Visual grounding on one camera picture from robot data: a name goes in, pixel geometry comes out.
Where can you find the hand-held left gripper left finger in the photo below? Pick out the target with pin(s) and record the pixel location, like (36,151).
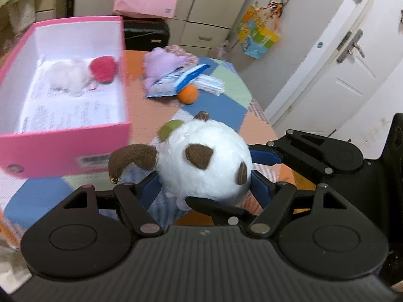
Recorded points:
(148,190)

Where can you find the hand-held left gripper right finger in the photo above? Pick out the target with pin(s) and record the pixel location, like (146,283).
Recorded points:
(260,190)

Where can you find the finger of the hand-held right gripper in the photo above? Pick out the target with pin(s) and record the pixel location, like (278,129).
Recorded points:
(220,214)
(263,157)

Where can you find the white round plush toy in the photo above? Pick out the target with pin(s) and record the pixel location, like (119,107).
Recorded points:
(204,176)

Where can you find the pink cardboard box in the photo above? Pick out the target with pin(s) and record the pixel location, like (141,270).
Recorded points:
(47,155)

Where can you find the purple plush toy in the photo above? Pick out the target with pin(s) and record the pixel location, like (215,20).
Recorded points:
(160,63)

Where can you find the patchwork tablecloth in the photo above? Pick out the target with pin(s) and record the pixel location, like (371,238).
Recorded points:
(217,110)

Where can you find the tissue packet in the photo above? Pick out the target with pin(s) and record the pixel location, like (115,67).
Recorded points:
(211,83)

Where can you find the orange ball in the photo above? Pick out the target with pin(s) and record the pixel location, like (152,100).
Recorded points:
(188,95)

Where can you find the white door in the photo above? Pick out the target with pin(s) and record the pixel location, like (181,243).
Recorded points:
(346,94)

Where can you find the blue white plastic packet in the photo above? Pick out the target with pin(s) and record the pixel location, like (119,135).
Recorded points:
(182,78)

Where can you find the printed paper sheet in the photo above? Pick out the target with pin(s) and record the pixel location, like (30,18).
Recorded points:
(63,113)

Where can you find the colourful hanging bag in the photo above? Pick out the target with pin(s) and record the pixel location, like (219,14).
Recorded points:
(256,36)

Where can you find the pink floral cloth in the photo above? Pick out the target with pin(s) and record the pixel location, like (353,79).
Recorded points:
(185,55)

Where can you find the red plush toy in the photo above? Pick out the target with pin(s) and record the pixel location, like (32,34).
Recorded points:
(102,68)

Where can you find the white fluffy plush toy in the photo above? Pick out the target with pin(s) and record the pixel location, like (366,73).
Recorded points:
(67,75)

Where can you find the black suitcase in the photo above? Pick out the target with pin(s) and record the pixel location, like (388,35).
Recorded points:
(141,36)

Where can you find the beige wardrobe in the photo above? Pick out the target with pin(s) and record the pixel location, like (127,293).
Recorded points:
(214,3)

